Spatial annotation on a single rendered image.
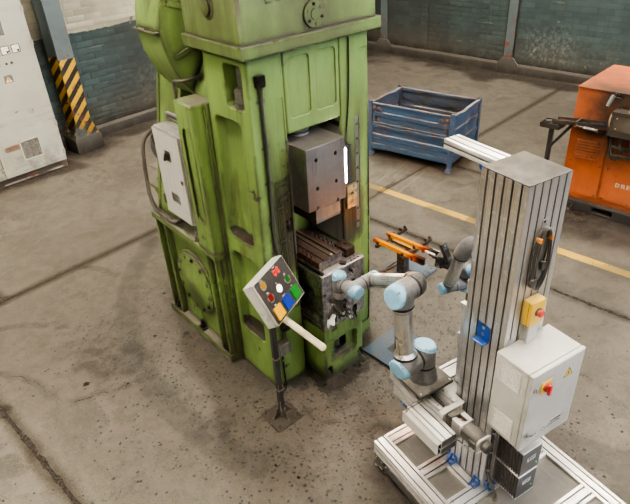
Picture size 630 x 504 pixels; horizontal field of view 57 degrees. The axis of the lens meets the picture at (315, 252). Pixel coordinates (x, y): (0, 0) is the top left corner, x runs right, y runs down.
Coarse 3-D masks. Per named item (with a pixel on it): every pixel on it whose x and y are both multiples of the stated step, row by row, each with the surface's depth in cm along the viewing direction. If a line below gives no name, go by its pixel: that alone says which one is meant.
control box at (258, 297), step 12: (276, 264) 338; (264, 276) 328; (276, 276) 336; (252, 288) 319; (276, 288) 332; (288, 288) 341; (300, 288) 349; (252, 300) 324; (264, 300) 323; (276, 300) 330; (264, 312) 325; (288, 312) 335; (276, 324) 326
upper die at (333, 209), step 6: (330, 204) 359; (336, 204) 362; (294, 210) 371; (300, 210) 366; (318, 210) 354; (324, 210) 357; (330, 210) 361; (336, 210) 365; (306, 216) 363; (312, 216) 358; (318, 216) 356; (324, 216) 360; (330, 216) 363; (318, 222) 358
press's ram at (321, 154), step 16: (320, 128) 357; (304, 144) 337; (320, 144) 336; (336, 144) 342; (304, 160) 333; (320, 160) 339; (336, 160) 348; (304, 176) 339; (320, 176) 344; (336, 176) 353; (304, 192) 345; (320, 192) 349; (336, 192) 358; (304, 208) 352
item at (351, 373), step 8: (360, 360) 436; (368, 360) 437; (352, 368) 430; (360, 368) 430; (368, 368) 430; (312, 376) 426; (336, 376) 424; (344, 376) 424; (352, 376) 424; (320, 384) 419; (328, 384) 418; (336, 384) 418; (344, 384) 417; (328, 392) 412
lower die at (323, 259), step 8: (304, 232) 405; (296, 240) 397; (304, 240) 395; (320, 240) 395; (304, 248) 388; (312, 248) 387; (328, 248) 385; (336, 248) 386; (304, 256) 383; (312, 256) 381; (320, 256) 379; (328, 256) 378; (336, 256) 382; (312, 264) 379; (320, 264) 374; (328, 264) 380
